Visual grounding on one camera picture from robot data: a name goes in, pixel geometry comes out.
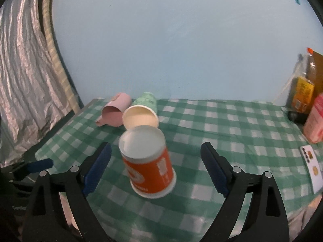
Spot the orange paper cup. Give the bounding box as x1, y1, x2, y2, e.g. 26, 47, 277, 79
118, 126, 176, 199

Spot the green leaf-print paper cup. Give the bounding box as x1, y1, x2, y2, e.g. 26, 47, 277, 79
123, 92, 159, 130

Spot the white smartphone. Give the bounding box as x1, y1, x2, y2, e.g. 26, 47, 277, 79
299, 145, 323, 194

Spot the silver foil curtain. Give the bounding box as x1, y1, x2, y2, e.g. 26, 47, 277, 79
1, 0, 80, 167

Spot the green checkered tablecloth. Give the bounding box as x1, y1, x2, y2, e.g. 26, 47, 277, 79
36, 99, 319, 241

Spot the pink plastic mug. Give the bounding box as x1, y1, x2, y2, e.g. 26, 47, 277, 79
95, 92, 132, 127

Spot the pink packet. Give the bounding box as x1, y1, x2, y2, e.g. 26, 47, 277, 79
303, 93, 323, 144

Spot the small black object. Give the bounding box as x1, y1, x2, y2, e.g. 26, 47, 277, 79
287, 111, 309, 125

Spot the orange-label drink bottle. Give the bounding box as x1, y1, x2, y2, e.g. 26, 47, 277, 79
287, 48, 316, 113

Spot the brown cardboard box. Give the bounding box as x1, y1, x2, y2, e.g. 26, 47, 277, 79
313, 51, 323, 101

